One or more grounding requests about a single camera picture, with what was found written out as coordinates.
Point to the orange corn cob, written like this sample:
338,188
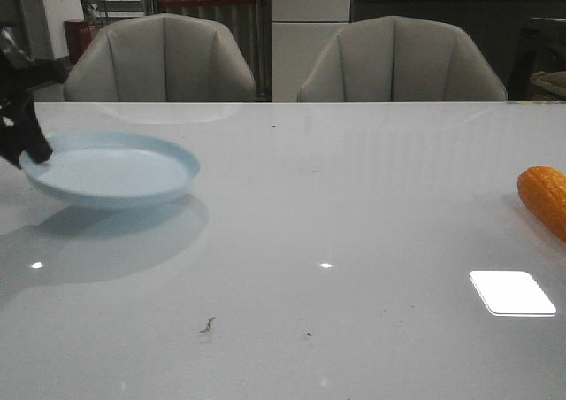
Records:
542,191

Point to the left beige upholstered chair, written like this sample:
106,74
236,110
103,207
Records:
162,58

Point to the white refrigerator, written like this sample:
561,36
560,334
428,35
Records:
299,29

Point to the red trash bin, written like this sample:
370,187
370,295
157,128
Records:
79,34

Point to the right beige upholstered chair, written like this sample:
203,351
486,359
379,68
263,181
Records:
400,59

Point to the red barrier belt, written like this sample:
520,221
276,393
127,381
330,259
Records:
204,3

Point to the beige upholstered chair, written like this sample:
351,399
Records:
162,58
400,59

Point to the light blue round plate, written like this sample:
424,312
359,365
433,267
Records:
112,170

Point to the dark counter with white top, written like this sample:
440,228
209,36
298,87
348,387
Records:
494,25

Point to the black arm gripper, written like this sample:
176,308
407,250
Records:
21,75

